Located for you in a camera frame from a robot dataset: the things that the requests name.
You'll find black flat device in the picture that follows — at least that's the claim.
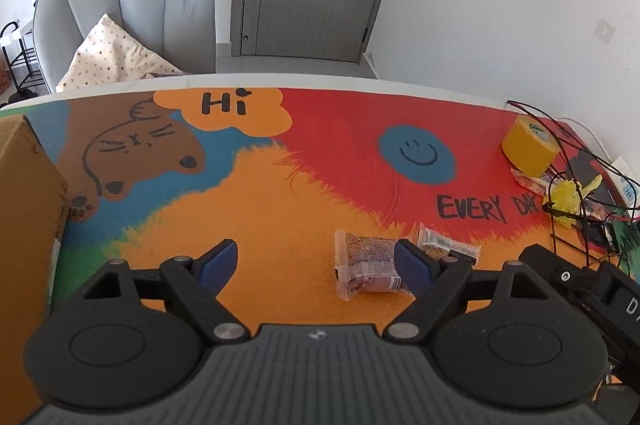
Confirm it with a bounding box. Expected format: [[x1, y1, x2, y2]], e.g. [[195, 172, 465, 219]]
[[564, 149, 623, 208]]

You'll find yellow tape roll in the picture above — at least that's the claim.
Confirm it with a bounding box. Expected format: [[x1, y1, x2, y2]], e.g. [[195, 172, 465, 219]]
[[501, 115, 561, 179]]

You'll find small clear wrapper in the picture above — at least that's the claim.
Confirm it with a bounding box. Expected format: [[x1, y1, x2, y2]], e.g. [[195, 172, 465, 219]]
[[510, 167, 552, 195]]

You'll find white power strip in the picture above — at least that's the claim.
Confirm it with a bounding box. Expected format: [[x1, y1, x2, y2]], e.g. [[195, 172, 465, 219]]
[[612, 156, 640, 212]]

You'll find colourful printed table mat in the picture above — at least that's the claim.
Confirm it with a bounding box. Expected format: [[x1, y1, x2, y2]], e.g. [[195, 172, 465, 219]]
[[0, 86, 640, 346]]

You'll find yellow crumpled plastic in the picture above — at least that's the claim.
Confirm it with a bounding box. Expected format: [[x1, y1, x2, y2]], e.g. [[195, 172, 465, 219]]
[[549, 174, 604, 227]]

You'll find small clear dark biscuit packet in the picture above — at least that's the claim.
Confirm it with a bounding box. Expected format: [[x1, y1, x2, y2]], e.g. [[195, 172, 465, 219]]
[[416, 223, 482, 267]]

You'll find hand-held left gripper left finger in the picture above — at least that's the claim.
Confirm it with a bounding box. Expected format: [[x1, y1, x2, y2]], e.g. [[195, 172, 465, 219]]
[[81, 238, 252, 344]]

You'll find brown cardboard box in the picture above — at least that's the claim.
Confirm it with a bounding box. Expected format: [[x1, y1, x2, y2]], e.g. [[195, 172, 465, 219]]
[[0, 114, 70, 425]]

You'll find clear brown pastry packet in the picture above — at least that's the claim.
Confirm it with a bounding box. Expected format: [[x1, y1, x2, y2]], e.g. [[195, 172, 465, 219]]
[[333, 229, 418, 302]]

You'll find black metal rack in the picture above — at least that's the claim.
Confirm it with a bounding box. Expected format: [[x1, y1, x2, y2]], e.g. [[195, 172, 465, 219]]
[[0, 19, 45, 105]]

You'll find black cable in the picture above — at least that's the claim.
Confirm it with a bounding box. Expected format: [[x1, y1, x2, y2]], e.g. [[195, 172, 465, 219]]
[[505, 99, 640, 271]]

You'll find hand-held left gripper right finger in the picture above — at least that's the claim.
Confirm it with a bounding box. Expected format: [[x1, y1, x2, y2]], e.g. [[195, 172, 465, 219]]
[[384, 238, 547, 344]]

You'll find white wall socket plate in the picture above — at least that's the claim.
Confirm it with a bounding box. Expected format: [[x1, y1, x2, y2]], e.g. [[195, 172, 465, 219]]
[[593, 18, 617, 44]]

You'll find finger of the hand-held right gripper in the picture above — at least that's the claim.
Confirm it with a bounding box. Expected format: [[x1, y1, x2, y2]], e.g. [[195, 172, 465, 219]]
[[518, 243, 603, 306]]

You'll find grey padded chair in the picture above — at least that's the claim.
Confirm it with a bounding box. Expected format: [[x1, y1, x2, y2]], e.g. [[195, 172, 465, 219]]
[[31, 0, 217, 94]]

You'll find dotted cream pillow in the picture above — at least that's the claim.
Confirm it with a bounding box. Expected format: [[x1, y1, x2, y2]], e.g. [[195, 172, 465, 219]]
[[55, 12, 187, 94]]

